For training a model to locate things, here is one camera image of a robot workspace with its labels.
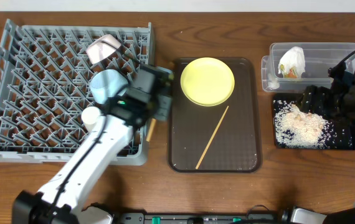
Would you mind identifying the light blue bowl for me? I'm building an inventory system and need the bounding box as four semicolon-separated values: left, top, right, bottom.
89;69;128;104

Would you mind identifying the small white cup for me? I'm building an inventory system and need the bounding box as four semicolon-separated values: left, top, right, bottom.
81;106;101;133

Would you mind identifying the green snack wrapper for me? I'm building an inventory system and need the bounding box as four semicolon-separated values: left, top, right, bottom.
283;67;298;78

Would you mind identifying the white napkin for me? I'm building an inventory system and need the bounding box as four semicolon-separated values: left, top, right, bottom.
278;47;305;78

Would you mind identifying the white bowl with food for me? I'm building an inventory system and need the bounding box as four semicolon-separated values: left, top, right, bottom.
86;34;121;64

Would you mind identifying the wooden chopstick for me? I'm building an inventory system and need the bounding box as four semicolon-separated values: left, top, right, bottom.
146;118;156;142
195;105;229;170

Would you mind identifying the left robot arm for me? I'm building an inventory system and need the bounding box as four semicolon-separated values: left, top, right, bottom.
12;64;174;223

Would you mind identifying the black waste tray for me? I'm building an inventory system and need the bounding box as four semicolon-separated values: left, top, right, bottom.
272;92;355;151

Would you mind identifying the spilled rice food waste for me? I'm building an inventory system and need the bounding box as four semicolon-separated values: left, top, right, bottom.
273;100;353;149

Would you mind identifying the grey dishwasher rack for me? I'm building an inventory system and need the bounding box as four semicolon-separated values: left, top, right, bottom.
0;20;155;163

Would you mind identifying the yellow round plate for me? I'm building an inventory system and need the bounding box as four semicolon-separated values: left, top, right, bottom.
180;57;235;106

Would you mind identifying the clear plastic bin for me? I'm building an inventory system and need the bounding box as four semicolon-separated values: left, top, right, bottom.
261;42;355;93

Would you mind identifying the dark brown serving tray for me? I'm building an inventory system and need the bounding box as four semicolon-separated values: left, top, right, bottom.
168;58;262;173

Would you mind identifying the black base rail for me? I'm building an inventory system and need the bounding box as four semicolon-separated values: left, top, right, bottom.
113;212;287;224

